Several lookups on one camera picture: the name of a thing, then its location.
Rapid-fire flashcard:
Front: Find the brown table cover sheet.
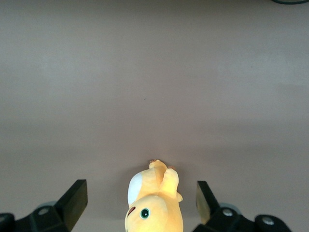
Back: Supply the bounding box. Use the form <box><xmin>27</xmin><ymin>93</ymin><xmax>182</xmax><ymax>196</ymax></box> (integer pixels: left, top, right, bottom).
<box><xmin>0</xmin><ymin>0</ymin><xmax>309</xmax><ymax>232</ymax></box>

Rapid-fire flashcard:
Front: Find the yellow plush toy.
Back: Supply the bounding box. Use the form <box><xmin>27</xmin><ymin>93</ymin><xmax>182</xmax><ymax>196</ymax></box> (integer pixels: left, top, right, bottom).
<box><xmin>124</xmin><ymin>159</ymin><xmax>184</xmax><ymax>232</ymax></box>

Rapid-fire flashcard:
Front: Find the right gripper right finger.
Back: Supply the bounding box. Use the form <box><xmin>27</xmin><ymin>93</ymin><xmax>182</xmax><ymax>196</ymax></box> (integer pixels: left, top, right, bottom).
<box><xmin>194</xmin><ymin>180</ymin><xmax>294</xmax><ymax>232</ymax></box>

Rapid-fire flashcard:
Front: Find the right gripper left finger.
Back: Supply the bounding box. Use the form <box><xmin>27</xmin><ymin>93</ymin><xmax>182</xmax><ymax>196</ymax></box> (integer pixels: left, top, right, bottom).
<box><xmin>0</xmin><ymin>179</ymin><xmax>88</xmax><ymax>232</ymax></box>

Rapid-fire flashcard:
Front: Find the black looped cable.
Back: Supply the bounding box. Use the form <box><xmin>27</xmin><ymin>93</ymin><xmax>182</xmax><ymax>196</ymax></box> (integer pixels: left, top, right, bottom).
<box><xmin>270</xmin><ymin>0</ymin><xmax>309</xmax><ymax>5</ymax></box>

